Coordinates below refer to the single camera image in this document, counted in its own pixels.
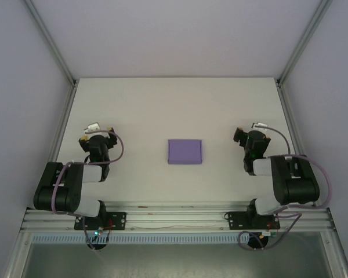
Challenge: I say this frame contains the purple paper box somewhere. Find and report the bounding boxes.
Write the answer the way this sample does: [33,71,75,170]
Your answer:
[166,138,204,166]

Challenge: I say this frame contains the grey sheet metal panel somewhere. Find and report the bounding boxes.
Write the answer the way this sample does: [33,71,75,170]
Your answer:
[19,242,339,278]

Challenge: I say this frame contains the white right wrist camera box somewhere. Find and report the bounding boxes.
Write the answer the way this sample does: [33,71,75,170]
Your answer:
[251,122,269,134]

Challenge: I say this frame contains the aluminium side rail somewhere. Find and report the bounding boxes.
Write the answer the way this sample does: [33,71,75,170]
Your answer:
[275,81,320,208]
[35,83,78,210]

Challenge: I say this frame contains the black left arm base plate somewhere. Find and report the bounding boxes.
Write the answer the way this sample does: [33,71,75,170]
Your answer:
[74,211,127,231]

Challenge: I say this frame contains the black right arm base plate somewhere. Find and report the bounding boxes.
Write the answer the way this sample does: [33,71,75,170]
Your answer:
[224,210,280,231]

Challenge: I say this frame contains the wide aluminium mounting rail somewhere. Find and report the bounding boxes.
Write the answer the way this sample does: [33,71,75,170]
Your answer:
[20,202,336,232]

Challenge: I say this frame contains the aluminium frame post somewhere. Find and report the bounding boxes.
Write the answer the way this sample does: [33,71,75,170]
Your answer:
[24,0,77,85]
[277,0,334,84]

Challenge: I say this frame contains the grey slotted cable duct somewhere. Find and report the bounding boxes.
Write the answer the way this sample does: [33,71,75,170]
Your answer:
[31,233,250,244]

